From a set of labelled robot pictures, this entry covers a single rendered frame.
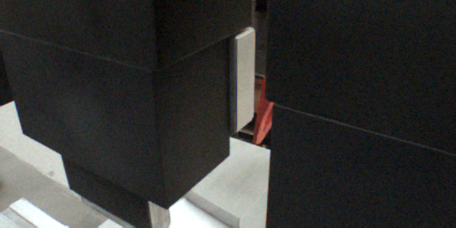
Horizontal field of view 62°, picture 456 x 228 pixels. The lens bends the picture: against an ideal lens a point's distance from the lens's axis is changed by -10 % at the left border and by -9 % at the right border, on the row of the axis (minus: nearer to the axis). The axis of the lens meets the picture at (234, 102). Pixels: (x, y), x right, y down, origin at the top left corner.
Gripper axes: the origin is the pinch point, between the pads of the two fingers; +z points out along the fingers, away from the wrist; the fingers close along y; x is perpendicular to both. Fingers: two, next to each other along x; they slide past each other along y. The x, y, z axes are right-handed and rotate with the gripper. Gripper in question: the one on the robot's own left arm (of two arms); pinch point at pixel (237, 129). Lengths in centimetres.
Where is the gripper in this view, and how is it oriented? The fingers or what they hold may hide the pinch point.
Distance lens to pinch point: 49.2
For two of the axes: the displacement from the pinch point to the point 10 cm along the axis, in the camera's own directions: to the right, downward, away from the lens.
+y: 8.5, 2.5, -4.7
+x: 4.5, 1.3, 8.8
